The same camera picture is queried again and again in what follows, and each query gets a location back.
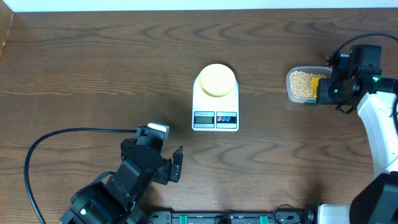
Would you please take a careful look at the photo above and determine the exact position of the yellow measuring scoop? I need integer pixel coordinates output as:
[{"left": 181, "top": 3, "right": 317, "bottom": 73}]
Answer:
[{"left": 310, "top": 77, "right": 320, "bottom": 98}]

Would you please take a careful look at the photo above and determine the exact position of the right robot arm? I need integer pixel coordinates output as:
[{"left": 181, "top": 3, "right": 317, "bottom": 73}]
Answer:
[{"left": 315, "top": 44, "right": 397, "bottom": 224}]

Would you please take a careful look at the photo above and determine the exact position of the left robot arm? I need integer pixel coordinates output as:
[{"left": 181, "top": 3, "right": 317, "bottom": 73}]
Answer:
[{"left": 60, "top": 137, "right": 183, "bottom": 223}]

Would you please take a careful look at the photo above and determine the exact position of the white digital kitchen scale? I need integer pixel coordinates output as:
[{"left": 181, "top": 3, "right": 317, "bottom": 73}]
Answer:
[{"left": 191, "top": 76, "right": 239, "bottom": 132}]

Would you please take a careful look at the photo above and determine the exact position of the pale yellow bowl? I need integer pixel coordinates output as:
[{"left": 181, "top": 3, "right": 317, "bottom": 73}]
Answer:
[{"left": 198, "top": 63, "right": 236, "bottom": 97}]

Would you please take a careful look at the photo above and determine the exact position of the clear plastic container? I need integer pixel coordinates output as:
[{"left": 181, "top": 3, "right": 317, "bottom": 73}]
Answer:
[{"left": 286, "top": 66, "right": 332, "bottom": 104}]

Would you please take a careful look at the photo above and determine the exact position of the pile of soybeans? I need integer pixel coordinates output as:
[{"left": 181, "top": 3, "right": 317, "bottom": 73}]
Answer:
[{"left": 290, "top": 71, "right": 326, "bottom": 98}]

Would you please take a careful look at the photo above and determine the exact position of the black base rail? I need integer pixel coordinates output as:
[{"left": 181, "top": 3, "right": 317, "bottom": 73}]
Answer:
[{"left": 144, "top": 208, "right": 316, "bottom": 224}]

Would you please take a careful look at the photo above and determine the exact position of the left black camera cable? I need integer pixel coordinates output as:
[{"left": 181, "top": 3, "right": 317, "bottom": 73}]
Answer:
[{"left": 24, "top": 127, "right": 139, "bottom": 224}]

